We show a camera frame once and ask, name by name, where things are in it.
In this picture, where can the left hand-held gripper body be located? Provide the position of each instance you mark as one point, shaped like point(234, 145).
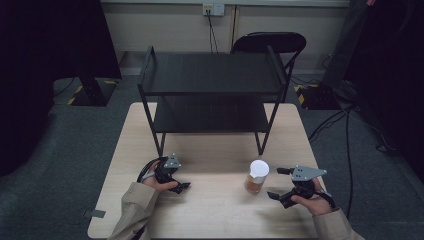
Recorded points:
point(171, 162)

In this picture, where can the white wall socket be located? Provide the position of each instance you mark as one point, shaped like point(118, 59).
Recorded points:
point(213, 9)

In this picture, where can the grey tape piece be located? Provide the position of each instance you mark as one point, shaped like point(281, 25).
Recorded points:
point(95, 213)

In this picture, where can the white wall conduit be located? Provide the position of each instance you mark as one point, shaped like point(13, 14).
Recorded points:
point(234, 28)

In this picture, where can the black folding chair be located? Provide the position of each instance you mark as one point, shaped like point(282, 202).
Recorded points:
point(270, 41)

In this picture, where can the black two-tier metal rack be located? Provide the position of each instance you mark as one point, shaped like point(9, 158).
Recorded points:
point(213, 75)

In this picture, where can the black floor box striped tape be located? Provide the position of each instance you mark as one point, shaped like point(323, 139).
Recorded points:
point(316, 96)

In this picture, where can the person's right hand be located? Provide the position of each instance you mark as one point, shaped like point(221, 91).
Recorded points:
point(315, 205)

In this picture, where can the dark curtain with stand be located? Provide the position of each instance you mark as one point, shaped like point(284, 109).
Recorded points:
point(383, 66)

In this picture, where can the black curtain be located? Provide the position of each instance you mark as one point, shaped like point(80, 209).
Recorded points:
point(43, 66)

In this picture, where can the clear jar with white lid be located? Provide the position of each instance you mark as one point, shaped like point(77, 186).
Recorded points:
point(257, 178)

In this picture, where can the person's left hand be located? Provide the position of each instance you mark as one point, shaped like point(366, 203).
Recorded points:
point(156, 185)

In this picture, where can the black stand base striped tape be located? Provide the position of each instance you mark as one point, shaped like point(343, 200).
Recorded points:
point(93, 93)

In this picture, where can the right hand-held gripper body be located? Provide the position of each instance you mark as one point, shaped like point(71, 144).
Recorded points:
point(305, 173)

